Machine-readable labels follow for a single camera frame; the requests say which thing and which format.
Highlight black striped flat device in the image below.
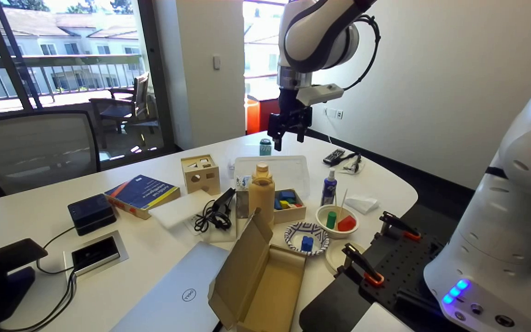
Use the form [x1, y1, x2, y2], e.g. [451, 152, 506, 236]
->
[322, 148, 347, 168]

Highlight wooden box of blocks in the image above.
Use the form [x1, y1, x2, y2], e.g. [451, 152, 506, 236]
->
[274, 188, 309, 225]

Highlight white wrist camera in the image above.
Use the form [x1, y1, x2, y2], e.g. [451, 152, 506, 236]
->
[298, 81, 347, 107]

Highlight black smartphone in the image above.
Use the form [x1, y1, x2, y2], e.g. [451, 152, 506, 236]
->
[62, 231, 132, 277]

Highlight beige bottle with loop handle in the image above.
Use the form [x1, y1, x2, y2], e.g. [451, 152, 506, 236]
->
[248, 163, 279, 227]

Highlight black cable bundle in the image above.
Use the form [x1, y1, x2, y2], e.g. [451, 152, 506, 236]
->
[193, 187, 239, 236]

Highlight blue patterned paper plate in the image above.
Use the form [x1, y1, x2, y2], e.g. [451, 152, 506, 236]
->
[285, 222, 333, 259]

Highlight white tissue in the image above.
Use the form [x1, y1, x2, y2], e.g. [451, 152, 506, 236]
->
[346, 194, 381, 216]

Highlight black glasses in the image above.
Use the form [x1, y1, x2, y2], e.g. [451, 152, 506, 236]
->
[338, 152, 364, 176]

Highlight dark outdoor chair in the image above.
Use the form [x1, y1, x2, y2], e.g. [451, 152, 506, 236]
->
[89, 72, 163, 146]

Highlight white foam sheet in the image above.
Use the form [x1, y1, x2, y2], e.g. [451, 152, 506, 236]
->
[148, 188, 216, 231]

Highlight grey mesh office chair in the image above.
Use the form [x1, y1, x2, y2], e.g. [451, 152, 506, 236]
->
[0, 107, 104, 201]

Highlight wooden shape sorter cube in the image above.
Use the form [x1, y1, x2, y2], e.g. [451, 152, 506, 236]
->
[180, 153, 222, 196]

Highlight black clamp with orange tips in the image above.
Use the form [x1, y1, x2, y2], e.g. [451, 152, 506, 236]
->
[342, 242, 388, 290]
[379, 211, 425, 244]

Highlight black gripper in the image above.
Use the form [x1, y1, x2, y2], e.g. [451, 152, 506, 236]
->
[268, 85, 316, 153]

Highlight black square box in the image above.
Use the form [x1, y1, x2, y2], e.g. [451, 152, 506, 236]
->
[67, 192, 119, 238]

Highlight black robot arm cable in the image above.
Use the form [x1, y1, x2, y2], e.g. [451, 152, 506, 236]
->
[346, 15, 382, 93]

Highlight white wall outlet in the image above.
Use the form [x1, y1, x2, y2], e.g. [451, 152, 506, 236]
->
[323, 107, 347, 122]

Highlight black perforated base board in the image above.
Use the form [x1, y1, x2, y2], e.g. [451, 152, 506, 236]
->
[299, 201, 484, 332]

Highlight blue book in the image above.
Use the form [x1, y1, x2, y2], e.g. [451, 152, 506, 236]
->
[106, 174, 183, 222]

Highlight blue glue bottle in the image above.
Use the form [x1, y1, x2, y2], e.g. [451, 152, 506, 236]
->
[320, 170, 340, 207]

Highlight red toy piece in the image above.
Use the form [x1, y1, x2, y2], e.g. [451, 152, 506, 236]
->
[336, 214, 358, 233]

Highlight red orange cabinet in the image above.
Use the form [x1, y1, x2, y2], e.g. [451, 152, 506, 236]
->
[246, 98, 283, 135]

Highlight black power cable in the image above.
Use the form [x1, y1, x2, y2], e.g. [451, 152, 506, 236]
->
[0, 225, 80, 332]

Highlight silver laptop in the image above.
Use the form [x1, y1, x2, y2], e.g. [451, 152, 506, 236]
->
[110, 240, 231, 332]

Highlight small plain white plate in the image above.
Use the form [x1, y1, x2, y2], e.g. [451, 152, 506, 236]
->
[325, 238, 366, 277]

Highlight white bowl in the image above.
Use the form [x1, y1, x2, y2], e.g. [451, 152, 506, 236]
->
[314, 203, 362, 240]

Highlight open cardboard box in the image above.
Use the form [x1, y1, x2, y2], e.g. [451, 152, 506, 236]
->
[207, 209, 309, 332]

